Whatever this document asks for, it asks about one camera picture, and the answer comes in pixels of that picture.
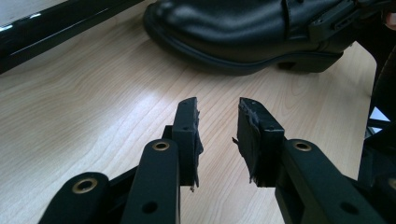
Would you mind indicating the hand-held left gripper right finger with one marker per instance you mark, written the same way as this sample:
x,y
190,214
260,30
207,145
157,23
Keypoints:
x,y
258,149

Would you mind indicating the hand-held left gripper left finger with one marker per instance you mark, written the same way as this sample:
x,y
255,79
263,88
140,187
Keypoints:
x,y
185,137

